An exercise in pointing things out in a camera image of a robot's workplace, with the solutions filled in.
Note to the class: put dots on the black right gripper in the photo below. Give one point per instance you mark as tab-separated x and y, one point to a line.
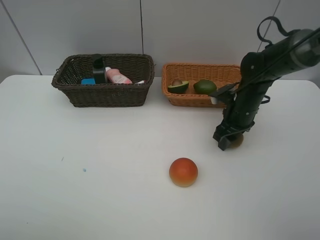
224	132

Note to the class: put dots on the brown kiwi fruit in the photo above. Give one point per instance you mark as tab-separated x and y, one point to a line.
235	143

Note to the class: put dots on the orange red peach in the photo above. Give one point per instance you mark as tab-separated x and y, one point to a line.
183	172

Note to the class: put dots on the green lime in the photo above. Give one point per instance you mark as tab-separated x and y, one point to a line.
204	87

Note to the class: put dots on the halved avocado with pit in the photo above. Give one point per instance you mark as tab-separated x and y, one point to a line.
178	86

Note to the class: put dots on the pink lotion bottle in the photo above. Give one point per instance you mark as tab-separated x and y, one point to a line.
114	76

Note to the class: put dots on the black whiteboard eraser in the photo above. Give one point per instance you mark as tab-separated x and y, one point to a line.
88	81

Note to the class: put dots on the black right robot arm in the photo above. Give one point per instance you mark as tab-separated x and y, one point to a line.
299	51

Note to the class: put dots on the orange wicker basket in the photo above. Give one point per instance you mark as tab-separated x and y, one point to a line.
220	74

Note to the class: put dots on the dark brown wicker basket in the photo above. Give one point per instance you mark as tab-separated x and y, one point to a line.
137	67

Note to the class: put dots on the black bottle in basket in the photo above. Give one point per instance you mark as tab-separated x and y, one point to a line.
98	69

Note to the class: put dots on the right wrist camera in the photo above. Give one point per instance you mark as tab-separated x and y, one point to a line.
223	95

